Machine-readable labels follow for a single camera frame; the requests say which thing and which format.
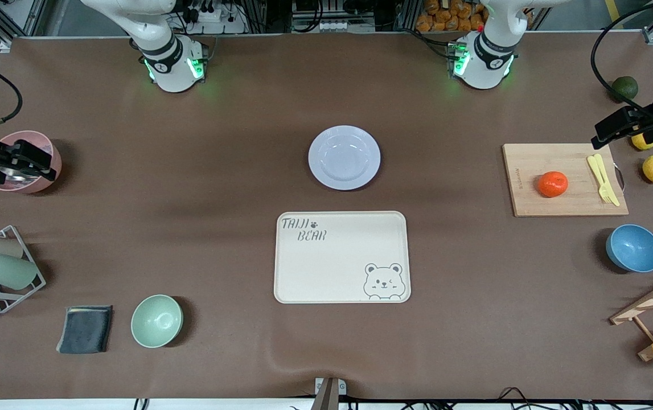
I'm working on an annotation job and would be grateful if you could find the orange mandarin fruit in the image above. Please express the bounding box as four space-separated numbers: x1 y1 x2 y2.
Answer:
538 171 569 198

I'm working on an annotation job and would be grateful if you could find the pale lavender round plate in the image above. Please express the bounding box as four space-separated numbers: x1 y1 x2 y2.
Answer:
308 125 381 191

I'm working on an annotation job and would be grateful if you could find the pink bowl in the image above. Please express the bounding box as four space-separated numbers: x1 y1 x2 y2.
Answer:
0 130 63 194

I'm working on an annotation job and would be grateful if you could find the dark green round fruit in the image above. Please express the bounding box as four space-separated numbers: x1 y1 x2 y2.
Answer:
611 76 639 104

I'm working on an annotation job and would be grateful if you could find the yellow plastic fork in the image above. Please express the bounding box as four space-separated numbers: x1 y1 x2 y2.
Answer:
587 155 615 204

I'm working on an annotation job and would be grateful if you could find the wooden cutting board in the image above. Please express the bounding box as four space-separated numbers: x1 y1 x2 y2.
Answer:
502 143 630 218

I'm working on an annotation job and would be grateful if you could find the mint green cup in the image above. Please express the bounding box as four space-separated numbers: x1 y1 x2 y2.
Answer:
0 252 38 290

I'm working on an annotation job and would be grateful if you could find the blue bowl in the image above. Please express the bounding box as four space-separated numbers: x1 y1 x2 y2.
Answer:
606 224 653 273

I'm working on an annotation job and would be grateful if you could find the dark grey folded cloth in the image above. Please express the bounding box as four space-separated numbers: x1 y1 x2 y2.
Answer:
56 305 114 355

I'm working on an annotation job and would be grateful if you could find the wooden dish rack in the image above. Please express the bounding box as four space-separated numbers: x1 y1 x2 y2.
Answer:
610 268 653 362

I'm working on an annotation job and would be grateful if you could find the mint green bowl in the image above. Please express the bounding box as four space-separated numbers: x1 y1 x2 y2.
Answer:
131 294 183 349

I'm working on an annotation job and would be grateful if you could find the bag of orange fruit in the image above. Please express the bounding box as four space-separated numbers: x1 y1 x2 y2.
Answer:
416 0 489 32

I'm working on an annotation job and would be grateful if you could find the white power strip with plugs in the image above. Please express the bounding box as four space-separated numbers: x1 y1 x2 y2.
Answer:
181 0 247 35

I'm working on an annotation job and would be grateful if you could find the long white socket strip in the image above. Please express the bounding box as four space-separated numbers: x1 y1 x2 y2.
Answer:
292 20 375 33

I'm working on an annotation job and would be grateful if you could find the beige bear print tray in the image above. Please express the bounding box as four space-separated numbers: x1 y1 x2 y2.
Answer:
274 211 412 304

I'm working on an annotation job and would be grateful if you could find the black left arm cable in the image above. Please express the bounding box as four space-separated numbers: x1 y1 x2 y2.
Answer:
590 0 653 125

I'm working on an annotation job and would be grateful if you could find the grey wire cup rack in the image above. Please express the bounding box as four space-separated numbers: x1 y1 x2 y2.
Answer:
0 225 47 315

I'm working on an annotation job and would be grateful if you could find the black base cable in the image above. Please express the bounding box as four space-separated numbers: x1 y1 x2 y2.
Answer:
410 28 455 61

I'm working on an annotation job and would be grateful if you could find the metal table edge bracket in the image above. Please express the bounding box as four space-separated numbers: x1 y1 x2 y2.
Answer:
314 377 347 410

